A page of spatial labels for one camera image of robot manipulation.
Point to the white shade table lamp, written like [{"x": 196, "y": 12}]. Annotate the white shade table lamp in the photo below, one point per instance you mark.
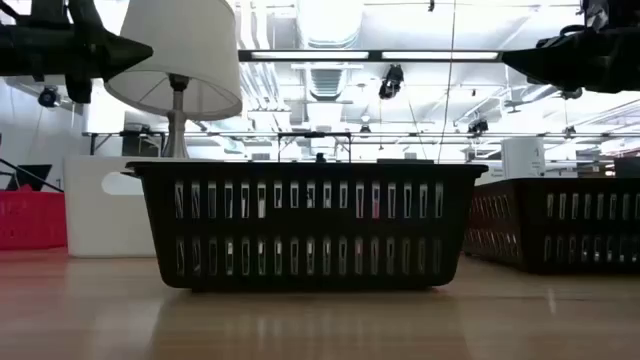
[{"x": 180, "y": 45}]

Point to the white plastic basket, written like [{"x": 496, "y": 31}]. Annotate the white plastic basket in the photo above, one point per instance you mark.
[{"x": 90, "y": 225}]

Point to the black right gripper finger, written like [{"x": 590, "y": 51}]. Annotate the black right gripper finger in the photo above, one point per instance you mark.
[{"x": 550, "y": 65}]

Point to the white numbered sign box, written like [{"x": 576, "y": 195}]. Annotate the white numbered sign box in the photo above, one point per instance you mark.
[{"x": 522, "y": 157}]

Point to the black slotted plastic basket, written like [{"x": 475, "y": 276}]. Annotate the black slotted plastic basket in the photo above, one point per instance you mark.
[
  {"x": 575, "y": 230},
  {"x": 310, "y": 172}
]

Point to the grey horizontal rail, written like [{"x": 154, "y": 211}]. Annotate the grey horizontal rail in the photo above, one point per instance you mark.
[{"x": 400, "y": 134}]

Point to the black overhead camera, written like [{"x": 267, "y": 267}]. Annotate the black overhead camera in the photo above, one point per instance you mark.
[{"x": 391, "y": 80}]

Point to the red slotted plastic basket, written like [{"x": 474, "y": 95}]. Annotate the red slotted plastic basket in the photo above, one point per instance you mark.
[{"x": 30, "y": 220}]

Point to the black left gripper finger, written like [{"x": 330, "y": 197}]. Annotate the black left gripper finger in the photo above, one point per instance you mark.
[{"x": 125, "y": 52}]

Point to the black tilted monitor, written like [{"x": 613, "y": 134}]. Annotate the black tilted monitor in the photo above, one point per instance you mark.
[{"x": 31, "y": 175}]

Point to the black box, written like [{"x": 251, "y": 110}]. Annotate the black box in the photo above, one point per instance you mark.
[{"x": 627, "y": 167}]

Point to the black ceiling spotlight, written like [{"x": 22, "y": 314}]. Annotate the black ceiling spotlight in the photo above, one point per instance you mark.
[
  {"x": 478, "y": 126},
  {"x": 48, "y": 96},
  {"x": 571, "y": 94}
]

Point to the dark cabinet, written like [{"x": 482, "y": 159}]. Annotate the dark cabinet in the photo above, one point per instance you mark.
[{"x": 140, "y": 147}]

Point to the silver ceiling air duct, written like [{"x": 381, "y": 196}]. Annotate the silver ceiling air duct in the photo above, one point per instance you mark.
[{"x": 328, "y": 22}]

